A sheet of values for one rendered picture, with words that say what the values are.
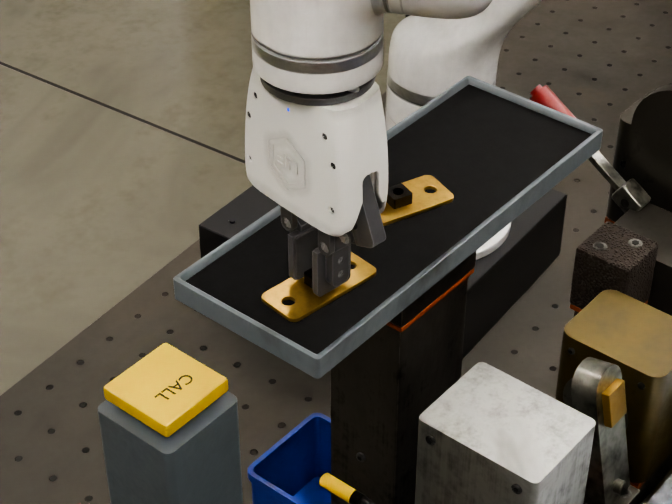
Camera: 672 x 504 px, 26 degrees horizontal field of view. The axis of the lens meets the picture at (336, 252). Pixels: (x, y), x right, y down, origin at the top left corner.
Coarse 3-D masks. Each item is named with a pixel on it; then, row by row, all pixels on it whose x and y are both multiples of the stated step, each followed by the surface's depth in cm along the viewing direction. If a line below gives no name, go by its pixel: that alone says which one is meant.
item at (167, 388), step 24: (144, 360) 99; (168, 360) 99; (192, 360) 99; (120, 384) 97; (144, 384) 97; (168, 384) 97; (192, 384) 97; (216, 384) 97; (120, 408) 97; (144, 408) 95; (168, 408) 95; (192, 408) 95; (168, 432) 94
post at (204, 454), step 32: (128, 416) 97; (224, 416) 98; (128, 448) 97; (160, 448) 95; (192, 448) 96; (224, 448) 100; (128, 480) 100; (160, 480) 97; (192, 480) 98; (224, 480) 101
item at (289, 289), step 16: (352, 256) 107; (304, 272) 104; (352, 272) 106; (368, 272) 106; (272, 288) 104; (288, 288) 104; (304, 288) 104; (336, 288) 104; (352, 288) 105; (272, 304) 103; (304, 304) 103; (320, 304) 103; (288, 320) 102
